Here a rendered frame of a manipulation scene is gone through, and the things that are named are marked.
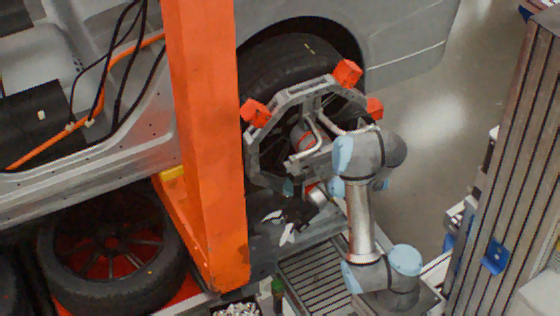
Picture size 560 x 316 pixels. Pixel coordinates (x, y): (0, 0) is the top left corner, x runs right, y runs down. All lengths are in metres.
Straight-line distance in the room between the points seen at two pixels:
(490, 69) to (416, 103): 0.63
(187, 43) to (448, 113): 2.69
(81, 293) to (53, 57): 1.14
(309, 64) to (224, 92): 0.75
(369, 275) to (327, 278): 1.17
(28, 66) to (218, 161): 1.43
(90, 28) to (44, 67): 0.29
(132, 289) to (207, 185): 0.77
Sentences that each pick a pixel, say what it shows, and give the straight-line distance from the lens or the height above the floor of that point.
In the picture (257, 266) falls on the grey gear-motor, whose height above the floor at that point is 0.38.
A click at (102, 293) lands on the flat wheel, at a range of 3.08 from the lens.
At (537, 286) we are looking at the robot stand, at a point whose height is 1.23.
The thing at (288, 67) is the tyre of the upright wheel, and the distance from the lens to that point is 2.88.
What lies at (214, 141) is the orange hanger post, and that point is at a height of 1.37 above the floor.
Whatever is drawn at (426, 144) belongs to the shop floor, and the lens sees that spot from 4.29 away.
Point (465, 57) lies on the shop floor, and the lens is 4.95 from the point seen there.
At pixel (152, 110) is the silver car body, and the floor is 1.07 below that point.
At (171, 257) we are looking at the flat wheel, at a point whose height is 0.50.
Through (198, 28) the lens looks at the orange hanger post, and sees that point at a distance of 2.04.
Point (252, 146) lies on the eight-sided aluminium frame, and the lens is 2.89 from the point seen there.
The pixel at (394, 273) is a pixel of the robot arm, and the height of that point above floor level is 1.02.
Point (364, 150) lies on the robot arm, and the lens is 2.26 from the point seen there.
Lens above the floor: 3.02
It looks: 47 degrees down
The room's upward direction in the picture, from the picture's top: straight up
